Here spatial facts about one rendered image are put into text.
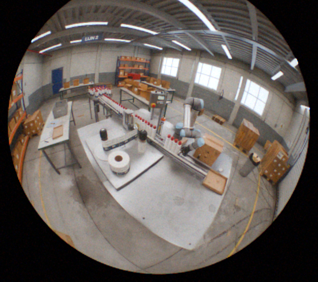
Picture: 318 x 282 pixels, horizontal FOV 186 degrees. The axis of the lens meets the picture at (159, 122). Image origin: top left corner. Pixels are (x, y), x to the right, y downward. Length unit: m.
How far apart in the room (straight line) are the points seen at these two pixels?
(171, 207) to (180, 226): 0.22
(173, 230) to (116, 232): 1.04
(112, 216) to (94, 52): 8.56
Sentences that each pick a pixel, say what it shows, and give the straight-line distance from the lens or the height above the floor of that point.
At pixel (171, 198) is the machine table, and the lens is 1.02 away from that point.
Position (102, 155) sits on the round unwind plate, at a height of 0.89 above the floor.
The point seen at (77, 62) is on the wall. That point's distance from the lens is 8.33.
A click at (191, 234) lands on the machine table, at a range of 1.04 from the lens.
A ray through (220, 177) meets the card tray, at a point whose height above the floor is 0.83.
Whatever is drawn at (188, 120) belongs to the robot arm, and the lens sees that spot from 1.07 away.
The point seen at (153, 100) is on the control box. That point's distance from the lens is 1.21.
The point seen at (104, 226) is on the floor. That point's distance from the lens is 1.85.
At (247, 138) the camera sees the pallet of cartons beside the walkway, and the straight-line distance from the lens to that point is 4.13.
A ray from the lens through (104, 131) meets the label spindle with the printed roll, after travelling 1.02.
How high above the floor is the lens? 1.77
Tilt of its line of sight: 30 degrees down
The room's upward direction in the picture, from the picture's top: 11 degrees clockwise
